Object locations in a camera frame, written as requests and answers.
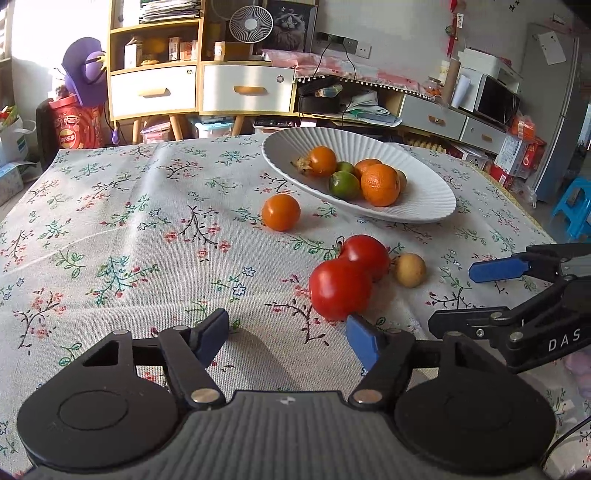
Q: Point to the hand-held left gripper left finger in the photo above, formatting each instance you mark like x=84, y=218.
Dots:
x=210, y=334

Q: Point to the grey refrigerator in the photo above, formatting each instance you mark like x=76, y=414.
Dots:
x=558, y=110

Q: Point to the white printer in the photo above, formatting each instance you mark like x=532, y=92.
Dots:
x=489, y=64

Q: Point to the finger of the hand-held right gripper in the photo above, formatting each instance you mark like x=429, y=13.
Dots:
x=461, y=323
x=498, y=270

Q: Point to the small yellow-green fruit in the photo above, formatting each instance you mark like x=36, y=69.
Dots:
x=345, y=167

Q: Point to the glass jar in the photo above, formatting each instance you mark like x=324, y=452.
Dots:
x=434, y=85

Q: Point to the black bag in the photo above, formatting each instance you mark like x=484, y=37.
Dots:
x=323, y=94

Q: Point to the small tangerine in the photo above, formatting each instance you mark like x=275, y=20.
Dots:
x=365, y=166

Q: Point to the green lime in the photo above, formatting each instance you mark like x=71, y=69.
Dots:
x=344, y=185

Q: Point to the pile of papers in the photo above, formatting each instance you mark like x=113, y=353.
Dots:
x=374, y=113

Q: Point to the cardboard tube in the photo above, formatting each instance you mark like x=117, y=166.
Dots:
x=450, y=82

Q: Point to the blue lid storage box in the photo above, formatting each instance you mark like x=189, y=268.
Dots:
x=214, y=127

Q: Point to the small orange tomato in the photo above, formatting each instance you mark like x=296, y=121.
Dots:
x=280, y=212

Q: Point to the white low cabinet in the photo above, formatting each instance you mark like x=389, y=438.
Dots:
x=452, y=121

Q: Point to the white wall socket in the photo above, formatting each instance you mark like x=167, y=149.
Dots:
x=364, y=48

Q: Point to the white desk fan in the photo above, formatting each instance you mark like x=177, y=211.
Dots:
x=250, y=25

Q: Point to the white ribbed plate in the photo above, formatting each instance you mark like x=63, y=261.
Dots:
x=415, y=198

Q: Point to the brown longan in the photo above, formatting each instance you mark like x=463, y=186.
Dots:
x=401, y=179
x=408, y=270

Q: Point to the red and white carton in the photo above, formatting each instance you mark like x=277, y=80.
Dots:
x=515, y=152

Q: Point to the black microwave oven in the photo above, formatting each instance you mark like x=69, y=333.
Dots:
x=494, y=99

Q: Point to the pink plastic storage box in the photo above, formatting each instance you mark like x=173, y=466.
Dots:
x=157, y=131

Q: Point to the yellow egg tray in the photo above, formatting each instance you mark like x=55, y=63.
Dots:
x=427, y=144

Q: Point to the brown cardboard box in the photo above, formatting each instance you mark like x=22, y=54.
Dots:
x=226, y=50

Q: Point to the red printed bucket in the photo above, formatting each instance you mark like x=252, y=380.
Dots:
x=76, y=124

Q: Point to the blue plastic stool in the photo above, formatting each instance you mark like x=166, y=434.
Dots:
x=572, y=207

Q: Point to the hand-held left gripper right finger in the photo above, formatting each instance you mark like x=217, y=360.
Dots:
x=364, y=339

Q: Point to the black lid storage box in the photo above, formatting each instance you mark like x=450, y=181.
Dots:
x=277, y=123

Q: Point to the grey wall socket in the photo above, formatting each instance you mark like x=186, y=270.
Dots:
x=344, y=42

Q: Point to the pink cloth cover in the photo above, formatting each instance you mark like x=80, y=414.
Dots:
x=351, y=69

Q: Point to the red tomato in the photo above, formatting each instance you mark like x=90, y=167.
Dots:
x=369, y=254
x=340, y=288

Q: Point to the small printed box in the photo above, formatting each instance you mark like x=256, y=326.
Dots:
x=174, y=48

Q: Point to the stack of papers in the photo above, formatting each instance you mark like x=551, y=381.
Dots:
x=171, y=10

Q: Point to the cat picture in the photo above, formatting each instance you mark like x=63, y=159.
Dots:
x=291, y=25

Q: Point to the large orange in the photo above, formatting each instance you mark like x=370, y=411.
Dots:
x=379, y=184

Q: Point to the wooden shelf cabinet with drawers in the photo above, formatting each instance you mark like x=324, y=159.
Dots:
x=154, y=90

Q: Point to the purple plush toy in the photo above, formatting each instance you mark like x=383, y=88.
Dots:
x=85, y=69

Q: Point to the red hanging ornament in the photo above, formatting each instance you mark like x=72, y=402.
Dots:
x=457, y=27

